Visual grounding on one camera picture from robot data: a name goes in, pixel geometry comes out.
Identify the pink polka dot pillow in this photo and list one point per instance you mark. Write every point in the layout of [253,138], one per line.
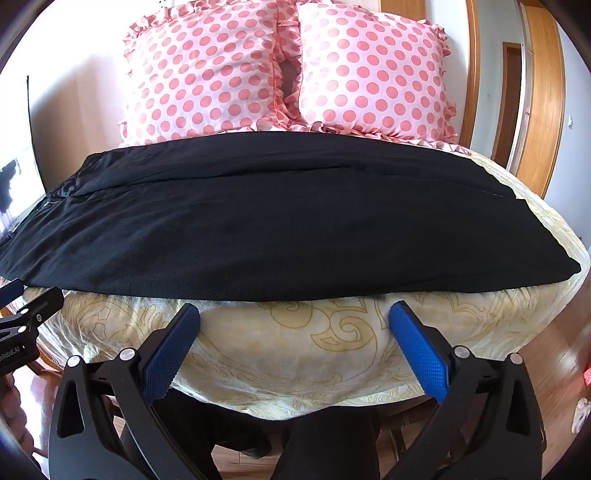
[203,69]
[374,69]

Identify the wooden door frame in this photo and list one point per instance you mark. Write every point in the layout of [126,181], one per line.
[540,92]

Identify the wooden door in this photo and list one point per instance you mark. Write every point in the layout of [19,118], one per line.
[504,101]

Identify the person's dark trouser legs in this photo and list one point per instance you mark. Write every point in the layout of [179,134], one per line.
[323,443]

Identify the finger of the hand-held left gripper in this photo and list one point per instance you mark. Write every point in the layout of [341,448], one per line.
[39,309]
[10,291]

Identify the black pants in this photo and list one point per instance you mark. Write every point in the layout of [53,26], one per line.
[286,217]

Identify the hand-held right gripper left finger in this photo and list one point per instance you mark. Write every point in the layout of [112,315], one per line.
[168,350]

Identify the wooden headboard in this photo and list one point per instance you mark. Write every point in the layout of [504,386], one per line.
[402,8]

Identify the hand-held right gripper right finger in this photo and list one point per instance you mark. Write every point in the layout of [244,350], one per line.
[418,346]

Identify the yellow patterned bedspread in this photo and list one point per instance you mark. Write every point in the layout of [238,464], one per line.
[286,350]

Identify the black flat screen television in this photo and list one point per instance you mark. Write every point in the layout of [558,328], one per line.
[10,184]

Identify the red item on floor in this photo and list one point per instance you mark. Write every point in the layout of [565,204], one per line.
[586,374]

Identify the white item on floor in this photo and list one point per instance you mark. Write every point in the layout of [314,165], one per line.
[581,415]

